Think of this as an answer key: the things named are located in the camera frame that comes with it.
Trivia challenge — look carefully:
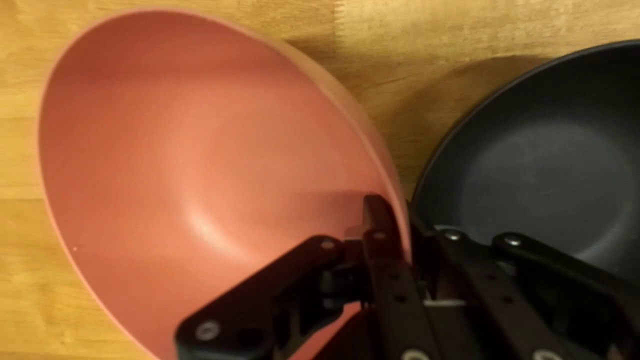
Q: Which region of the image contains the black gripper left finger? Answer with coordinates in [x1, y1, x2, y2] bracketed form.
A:
[173, 192, 435, 360]

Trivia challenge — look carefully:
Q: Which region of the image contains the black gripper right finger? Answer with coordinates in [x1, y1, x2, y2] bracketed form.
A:
[425, 224, 640, 360]

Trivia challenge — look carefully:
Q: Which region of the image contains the peach bowl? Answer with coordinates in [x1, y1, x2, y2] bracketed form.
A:
[35, 7, 411, 360]

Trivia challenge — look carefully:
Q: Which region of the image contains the black bowl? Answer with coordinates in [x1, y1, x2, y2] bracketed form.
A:
[407, 38, 640, 284]

